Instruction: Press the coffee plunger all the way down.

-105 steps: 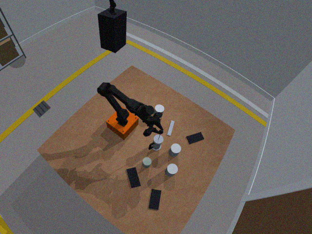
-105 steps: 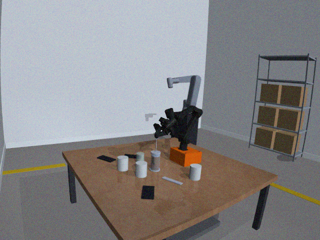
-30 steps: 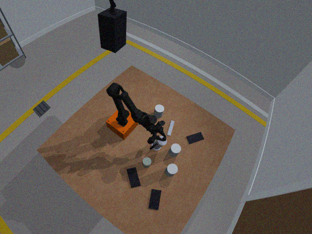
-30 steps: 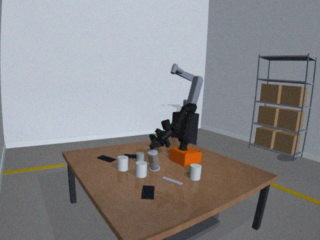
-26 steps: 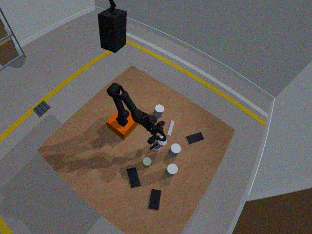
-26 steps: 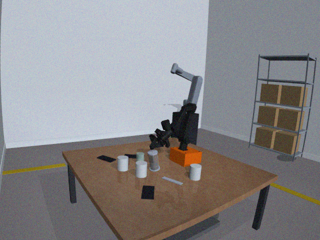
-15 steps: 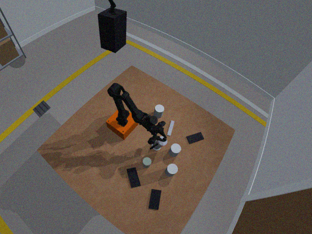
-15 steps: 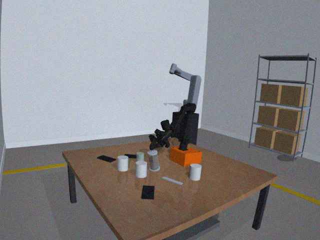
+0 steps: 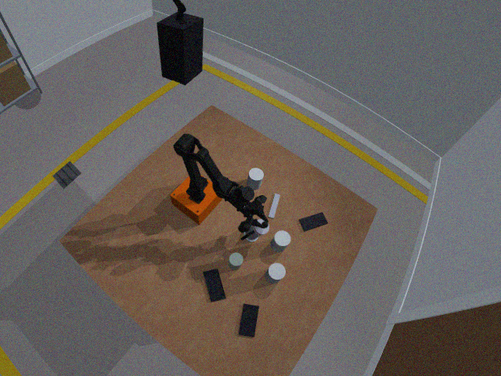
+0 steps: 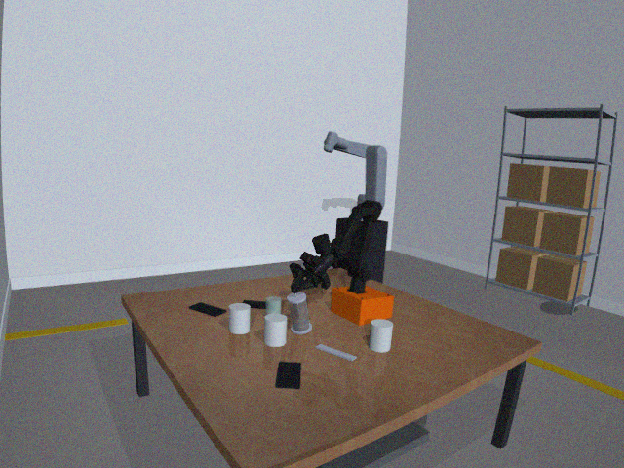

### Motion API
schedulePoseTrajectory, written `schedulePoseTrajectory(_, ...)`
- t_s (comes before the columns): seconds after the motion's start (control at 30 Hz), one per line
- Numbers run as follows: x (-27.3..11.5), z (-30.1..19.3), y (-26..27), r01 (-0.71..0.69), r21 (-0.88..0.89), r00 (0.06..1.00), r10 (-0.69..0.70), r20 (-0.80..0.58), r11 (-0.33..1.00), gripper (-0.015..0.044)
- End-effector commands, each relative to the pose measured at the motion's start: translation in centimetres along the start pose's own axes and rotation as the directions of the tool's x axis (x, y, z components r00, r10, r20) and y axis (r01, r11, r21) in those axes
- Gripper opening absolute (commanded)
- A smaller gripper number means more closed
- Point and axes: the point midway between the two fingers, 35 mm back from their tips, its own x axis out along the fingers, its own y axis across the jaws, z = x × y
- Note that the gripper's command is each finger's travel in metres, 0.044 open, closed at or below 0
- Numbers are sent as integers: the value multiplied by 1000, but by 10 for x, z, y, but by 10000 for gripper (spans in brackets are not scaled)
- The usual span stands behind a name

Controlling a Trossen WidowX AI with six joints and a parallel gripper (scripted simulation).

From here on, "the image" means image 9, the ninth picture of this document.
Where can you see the coffee press with black knob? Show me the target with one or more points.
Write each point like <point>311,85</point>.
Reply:
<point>255,232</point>

